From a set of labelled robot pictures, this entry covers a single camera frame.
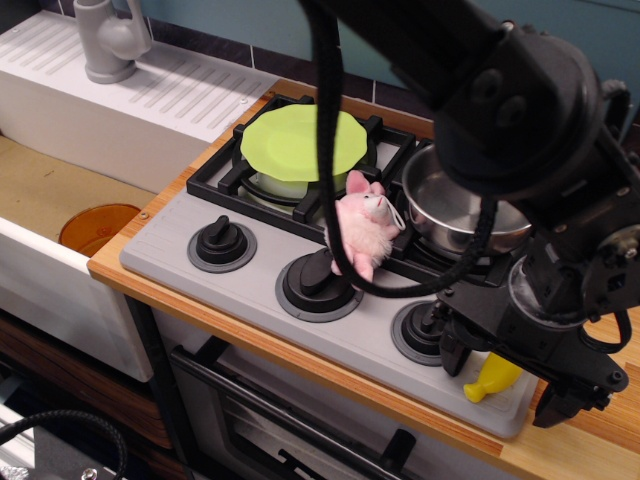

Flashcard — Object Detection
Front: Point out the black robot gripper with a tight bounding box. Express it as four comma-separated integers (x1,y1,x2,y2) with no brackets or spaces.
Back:
437,269,629,428

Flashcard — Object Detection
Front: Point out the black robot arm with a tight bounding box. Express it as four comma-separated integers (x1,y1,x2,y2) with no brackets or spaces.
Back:
302,1,639,428

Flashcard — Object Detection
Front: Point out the yellow toy banana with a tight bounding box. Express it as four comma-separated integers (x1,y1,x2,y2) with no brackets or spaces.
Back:
463,353,523,403

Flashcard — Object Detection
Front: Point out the black right stove knob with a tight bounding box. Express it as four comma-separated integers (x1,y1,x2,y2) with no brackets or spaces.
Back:
391,301,445,367

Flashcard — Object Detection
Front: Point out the black stove knob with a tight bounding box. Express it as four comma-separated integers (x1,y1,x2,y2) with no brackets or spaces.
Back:
275,248,363,323
187,215,257,274
391,301,445,367

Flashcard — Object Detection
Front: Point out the stainless steel pot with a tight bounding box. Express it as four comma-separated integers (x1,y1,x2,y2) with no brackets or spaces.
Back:
402,145,532,257

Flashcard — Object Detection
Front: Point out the pink plush toy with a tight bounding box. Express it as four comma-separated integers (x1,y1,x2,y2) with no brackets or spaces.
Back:
335,170,406,282

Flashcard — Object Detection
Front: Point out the black middle stove knob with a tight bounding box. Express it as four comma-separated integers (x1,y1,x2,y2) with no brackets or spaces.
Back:
275,248,363,323

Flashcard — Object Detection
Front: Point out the grey toy stove top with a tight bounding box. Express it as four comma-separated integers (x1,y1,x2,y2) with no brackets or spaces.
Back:
120,191,538,438

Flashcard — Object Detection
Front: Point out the toy oven door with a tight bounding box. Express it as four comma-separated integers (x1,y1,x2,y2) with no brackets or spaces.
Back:
167,337,494,479

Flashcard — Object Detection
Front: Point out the black left stove knob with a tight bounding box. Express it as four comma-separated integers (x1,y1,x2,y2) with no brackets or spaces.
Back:
187,215,257,274

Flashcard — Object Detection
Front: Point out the black burner grate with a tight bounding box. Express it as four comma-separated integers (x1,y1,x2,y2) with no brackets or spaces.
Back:
185,94,521,301

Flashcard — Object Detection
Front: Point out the green plastic plate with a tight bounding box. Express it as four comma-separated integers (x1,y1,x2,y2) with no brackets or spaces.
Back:
240,104,368,182

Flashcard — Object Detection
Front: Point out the orange plastic bowl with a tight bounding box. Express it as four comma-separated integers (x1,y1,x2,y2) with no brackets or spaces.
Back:
58,203,141,257

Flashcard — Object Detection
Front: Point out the white toy sink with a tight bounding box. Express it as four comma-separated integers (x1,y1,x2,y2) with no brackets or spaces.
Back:
1,11,275,382

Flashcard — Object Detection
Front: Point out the grey toy faucet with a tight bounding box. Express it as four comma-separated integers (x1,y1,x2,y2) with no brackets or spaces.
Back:
73,0,152,84

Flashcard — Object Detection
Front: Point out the black braided cable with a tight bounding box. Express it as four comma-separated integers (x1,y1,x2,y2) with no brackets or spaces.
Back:
0,408,129,480

